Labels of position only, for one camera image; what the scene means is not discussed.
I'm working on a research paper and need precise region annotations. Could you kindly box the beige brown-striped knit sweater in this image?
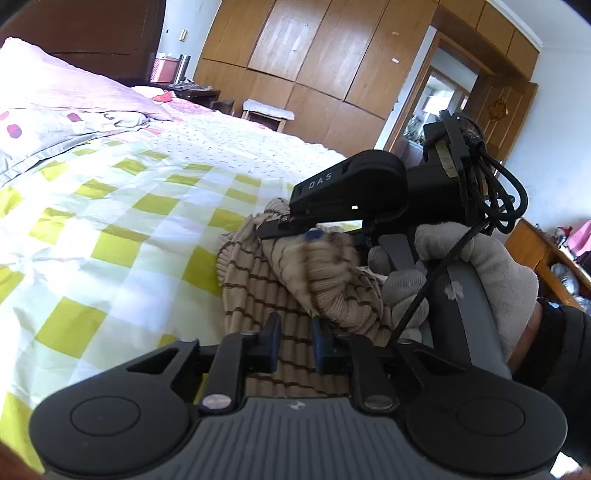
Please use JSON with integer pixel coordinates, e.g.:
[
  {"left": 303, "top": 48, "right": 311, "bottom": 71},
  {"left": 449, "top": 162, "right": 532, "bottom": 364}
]
[{"left": 216, "top": 199, "right": 393, "bottom": 397}]

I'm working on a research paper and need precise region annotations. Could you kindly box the dark sleeved right forearm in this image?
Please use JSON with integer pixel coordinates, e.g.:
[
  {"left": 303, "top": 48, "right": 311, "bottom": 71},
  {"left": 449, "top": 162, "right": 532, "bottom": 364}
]
[{"left": 514, "top": 299, "right": 590, "bottom": 451}]

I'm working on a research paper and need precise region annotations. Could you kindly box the grey gloved right hand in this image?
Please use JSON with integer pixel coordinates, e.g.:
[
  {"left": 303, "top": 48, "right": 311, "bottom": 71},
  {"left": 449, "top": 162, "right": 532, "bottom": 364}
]
[{"left": 368, "top": 222, "right": 541, "bottom": 372}]

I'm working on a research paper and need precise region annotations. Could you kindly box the white cushioned wooden stool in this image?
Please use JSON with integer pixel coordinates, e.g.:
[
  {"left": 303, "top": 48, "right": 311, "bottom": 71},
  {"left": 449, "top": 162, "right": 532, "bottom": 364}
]
[{"left": 242, "top": 99, "right": 296, "bottom": 133}]

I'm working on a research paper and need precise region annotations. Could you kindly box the wooden wardrobe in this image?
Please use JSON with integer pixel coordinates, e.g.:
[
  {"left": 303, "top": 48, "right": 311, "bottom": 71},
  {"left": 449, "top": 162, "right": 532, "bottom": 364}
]
[{"left": 194, "top": 0, "right": 539, "bottom": 155}]

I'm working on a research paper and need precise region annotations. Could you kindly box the brown wooden door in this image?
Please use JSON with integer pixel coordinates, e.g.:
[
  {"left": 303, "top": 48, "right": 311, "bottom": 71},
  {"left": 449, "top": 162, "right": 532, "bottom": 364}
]
[{"left": 466, "top": 75, "right": 538, "bottom": 164}]

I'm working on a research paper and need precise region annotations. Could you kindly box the dark bedside table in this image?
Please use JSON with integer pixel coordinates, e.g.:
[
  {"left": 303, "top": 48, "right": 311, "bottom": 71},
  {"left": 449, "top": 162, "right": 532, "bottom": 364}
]
[{"left": 162, "top": 84, "right": 235, "bottom": 115}]

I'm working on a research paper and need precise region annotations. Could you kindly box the wooden side cabinet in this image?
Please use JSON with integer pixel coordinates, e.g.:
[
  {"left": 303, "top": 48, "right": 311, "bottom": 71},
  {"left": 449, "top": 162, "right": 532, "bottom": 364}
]
[{"left": 505, "top": 219, "right": 590, "bottom": 312}]

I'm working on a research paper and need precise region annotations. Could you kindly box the yellow white checkered quilt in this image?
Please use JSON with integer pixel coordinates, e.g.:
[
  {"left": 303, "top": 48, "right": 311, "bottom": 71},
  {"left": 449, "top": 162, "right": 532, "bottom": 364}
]
[{"left": 1, "top": 112, "right": 342, "bottom": 470}]

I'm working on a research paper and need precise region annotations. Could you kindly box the metal thermos bottle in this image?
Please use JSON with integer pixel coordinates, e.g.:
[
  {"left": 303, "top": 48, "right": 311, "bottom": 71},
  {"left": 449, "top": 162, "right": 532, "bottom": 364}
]
[{"left": 173, "top": 54, "right": 191, "bottom": 84}]

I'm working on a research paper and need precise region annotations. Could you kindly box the pink storage box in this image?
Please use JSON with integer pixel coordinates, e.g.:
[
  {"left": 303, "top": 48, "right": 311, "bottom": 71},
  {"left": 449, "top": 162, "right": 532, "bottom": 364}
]
[{"left": 150, "top": 57, "right": 178, "bottom": 84}]

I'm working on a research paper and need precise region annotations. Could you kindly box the dark wooden headboard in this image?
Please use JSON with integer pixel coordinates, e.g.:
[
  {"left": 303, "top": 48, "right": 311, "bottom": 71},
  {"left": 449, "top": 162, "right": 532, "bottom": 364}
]
[{"left": 1, "top": 0, "right": 166, "bottom": 86}]

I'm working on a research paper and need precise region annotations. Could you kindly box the pink pillow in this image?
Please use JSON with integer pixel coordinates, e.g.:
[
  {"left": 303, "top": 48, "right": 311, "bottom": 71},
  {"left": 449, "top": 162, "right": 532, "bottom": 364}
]
[{"left": 1, "top": 37, "right": 171, "bottom": 121}]

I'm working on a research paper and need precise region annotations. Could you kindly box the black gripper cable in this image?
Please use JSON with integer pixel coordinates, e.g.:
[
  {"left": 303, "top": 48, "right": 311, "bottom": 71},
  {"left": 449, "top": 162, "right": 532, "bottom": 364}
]
[{"left": 392, "top": 138, "right": 530, "bottom": 345}]

